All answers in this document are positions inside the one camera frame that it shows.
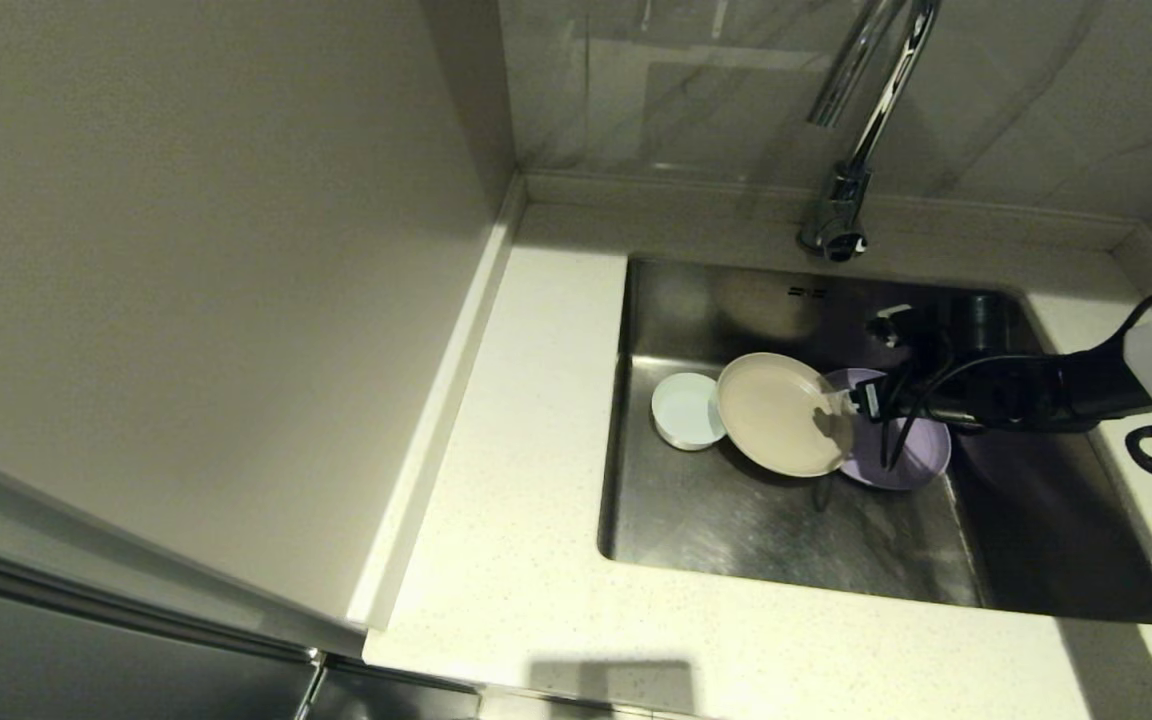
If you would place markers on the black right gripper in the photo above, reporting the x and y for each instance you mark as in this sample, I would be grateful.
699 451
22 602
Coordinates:
996 400

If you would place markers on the purple plastic plate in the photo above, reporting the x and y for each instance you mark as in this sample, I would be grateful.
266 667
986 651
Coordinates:
921 455

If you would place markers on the beige plastic plate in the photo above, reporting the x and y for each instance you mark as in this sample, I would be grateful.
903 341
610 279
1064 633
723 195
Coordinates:
776 415

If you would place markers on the chrome kitchen faucet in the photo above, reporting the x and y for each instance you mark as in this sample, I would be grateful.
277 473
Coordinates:
836 215

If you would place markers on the small white bowl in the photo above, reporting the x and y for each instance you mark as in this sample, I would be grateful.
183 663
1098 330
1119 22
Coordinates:
684 410

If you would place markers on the stainless steel sink basin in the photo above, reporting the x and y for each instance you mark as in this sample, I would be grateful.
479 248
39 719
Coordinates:
736 530

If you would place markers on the white edge trim strip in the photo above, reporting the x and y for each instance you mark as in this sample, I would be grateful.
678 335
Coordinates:
436 420

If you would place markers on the tall beige cabinet side panel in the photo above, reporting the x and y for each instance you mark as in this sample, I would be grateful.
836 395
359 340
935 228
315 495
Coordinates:
186 300

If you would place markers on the metal door trim strip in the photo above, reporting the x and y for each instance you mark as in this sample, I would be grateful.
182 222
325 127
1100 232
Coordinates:
136 607

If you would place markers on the grey glossy cabinet door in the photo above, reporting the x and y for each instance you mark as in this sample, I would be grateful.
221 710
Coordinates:
86 670

